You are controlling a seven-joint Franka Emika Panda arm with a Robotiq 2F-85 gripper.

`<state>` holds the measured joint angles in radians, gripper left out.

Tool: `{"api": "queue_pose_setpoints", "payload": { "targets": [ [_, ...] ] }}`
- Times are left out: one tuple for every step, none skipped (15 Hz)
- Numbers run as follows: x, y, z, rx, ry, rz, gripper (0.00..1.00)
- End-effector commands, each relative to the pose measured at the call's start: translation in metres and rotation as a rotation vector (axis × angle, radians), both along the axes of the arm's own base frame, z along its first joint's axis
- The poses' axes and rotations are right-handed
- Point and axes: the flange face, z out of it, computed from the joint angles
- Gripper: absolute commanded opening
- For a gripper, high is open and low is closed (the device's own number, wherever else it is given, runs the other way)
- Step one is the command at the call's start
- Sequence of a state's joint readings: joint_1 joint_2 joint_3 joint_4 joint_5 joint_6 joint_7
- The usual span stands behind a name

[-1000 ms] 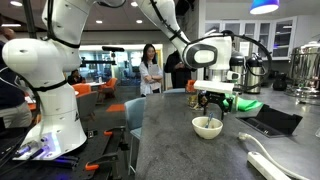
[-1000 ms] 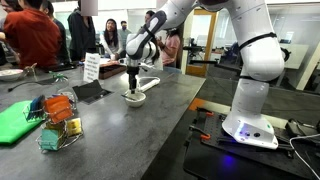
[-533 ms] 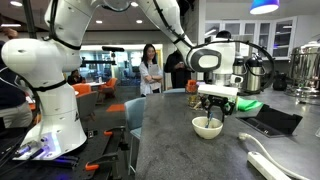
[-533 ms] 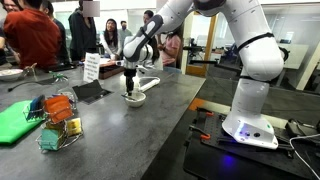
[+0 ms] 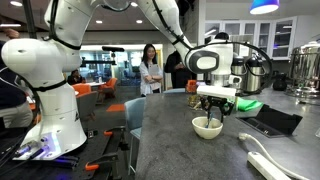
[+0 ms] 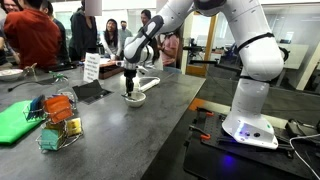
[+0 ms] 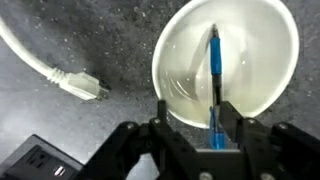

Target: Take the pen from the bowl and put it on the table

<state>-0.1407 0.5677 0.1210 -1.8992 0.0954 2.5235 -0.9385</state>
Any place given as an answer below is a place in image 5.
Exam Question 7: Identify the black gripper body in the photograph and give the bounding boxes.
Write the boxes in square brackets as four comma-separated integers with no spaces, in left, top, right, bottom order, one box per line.
[203,95,231,109]

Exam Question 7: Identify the blue pen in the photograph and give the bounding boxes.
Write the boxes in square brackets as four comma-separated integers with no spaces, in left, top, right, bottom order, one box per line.
[204,112,214,129]

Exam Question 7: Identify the white ceramic bowl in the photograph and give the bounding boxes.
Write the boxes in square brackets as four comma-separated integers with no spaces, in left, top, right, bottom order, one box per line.
[191,116,224,140]

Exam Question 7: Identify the orange sponge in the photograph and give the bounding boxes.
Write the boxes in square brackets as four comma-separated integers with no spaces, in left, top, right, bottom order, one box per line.
[185,79,198,94]

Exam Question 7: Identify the green cloth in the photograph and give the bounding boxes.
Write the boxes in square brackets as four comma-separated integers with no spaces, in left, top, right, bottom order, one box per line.
[233,97,264,112]

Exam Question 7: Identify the steel coffee airpot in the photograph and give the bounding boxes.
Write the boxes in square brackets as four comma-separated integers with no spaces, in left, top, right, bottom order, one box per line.
[242,54,264,94]
[230,54,246,79]

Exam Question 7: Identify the person in black clothes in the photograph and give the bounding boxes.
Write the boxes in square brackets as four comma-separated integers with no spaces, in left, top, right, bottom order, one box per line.
[163,49,198,90]

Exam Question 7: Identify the white power strip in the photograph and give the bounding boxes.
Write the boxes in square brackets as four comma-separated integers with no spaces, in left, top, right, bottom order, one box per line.
[238,132,311,180]
[246,151,284,180]

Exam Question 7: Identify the black pop-up table outlet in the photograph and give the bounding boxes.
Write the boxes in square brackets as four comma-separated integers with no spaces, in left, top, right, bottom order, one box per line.
[237,104,304,138]

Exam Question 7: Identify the black kettle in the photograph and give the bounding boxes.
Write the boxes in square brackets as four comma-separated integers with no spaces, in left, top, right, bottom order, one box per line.
[272,72,288,92]

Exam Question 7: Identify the woman holding laptop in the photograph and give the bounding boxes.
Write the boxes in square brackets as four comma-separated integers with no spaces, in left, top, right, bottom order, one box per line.
[138,43,164,98]

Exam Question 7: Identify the light blue chair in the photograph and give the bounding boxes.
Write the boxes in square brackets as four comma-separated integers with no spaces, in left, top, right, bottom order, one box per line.
[124,97,147,176]

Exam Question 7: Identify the large steel urn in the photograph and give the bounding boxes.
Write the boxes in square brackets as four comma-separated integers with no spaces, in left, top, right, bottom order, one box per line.
[287,41,320,99]

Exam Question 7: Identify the orange ottoman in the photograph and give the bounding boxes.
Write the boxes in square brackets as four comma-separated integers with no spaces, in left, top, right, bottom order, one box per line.
[105,103,126,113]

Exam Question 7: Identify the white glass-door cabinets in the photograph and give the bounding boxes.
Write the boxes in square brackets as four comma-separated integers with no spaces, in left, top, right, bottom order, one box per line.
[204,16,298,61]

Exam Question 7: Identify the orange armchair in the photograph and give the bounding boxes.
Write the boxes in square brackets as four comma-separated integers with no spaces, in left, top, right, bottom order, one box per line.
[98,77,118,99]

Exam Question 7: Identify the black orange bar clamp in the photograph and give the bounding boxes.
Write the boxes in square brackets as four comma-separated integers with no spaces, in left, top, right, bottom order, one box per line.
[83,152,119,173]
[103,125,126,138]

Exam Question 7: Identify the blue pendant lamp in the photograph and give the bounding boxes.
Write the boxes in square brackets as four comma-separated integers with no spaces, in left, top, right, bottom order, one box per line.
[249,0,280,15]

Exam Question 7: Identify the grey armchair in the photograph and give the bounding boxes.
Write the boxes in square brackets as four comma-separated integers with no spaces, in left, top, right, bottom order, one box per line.
[75,91,99,121]

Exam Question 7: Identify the seated person in lounge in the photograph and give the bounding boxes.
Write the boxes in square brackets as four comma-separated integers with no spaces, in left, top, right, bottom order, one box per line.
[67,69,86,85]

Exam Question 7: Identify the person with beige trousers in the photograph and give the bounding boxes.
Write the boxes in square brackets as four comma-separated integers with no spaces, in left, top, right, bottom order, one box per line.
[0,28,34,131]

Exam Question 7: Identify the black stand pole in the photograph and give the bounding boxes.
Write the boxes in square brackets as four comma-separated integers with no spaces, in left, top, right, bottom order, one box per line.
[22,0,38,40]

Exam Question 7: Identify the wire rack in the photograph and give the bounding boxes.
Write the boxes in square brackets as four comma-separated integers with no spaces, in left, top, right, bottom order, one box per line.
[187,93,205,111]

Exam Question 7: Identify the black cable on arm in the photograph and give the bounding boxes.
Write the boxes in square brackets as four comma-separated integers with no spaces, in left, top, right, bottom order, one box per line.
[184,39,274,101]

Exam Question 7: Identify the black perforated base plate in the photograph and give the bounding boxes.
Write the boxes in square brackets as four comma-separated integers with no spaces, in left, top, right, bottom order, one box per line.
[0,126,131,180]

